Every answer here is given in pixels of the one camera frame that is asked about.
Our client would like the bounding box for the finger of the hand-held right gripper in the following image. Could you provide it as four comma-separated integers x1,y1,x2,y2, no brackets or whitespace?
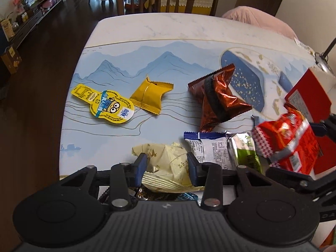
266,163,336,202
309,112,336,138

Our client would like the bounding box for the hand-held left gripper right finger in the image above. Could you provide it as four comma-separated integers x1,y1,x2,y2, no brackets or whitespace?
186,152,275,210

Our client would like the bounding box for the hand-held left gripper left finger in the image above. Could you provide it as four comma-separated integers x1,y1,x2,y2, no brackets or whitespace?
60,153,148,210

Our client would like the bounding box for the blue and white snack packet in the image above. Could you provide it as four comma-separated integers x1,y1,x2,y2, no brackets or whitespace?
183,131,238,171

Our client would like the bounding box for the cream leaf-print snack packet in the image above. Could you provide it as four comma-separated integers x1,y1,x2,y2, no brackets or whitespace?
131,142,205,193

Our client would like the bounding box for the teal candy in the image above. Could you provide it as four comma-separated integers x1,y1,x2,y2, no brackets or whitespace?
176,192,200,202

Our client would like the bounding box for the red checkered snack packet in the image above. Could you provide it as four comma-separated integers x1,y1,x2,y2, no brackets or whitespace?
253,109,324,175

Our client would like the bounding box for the red cardboard box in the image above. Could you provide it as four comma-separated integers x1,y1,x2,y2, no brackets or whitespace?
285,68,336,176

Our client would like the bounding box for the green snack packet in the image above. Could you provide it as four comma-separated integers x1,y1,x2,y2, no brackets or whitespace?
226,133,264,175

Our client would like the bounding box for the yellow cartoon snack pouch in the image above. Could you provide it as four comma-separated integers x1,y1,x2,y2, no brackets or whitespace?
71,83,135,124

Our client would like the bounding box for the gold foil snack packet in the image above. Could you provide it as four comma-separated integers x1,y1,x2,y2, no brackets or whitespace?
129,76,174,115

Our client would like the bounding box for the brown foil snack packet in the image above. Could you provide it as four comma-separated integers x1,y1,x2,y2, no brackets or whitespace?
188,63,253,133

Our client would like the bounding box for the white printed packet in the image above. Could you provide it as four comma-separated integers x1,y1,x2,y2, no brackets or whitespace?
294,37,315,55

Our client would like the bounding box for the landscape print table mat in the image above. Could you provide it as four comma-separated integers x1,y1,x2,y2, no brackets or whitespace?
60,41,336,189

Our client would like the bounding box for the pink cushion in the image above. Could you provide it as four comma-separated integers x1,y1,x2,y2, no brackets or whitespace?
222,6,298,41

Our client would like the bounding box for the dark wooden media cabinet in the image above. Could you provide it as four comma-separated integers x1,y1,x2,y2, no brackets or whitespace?
0,0,65,49

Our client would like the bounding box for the yellow printed box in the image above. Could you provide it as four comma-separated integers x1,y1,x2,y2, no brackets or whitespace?
0,19,15,41

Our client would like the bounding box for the pink flower bouquet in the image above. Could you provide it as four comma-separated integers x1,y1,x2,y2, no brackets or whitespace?
12,0,27,13

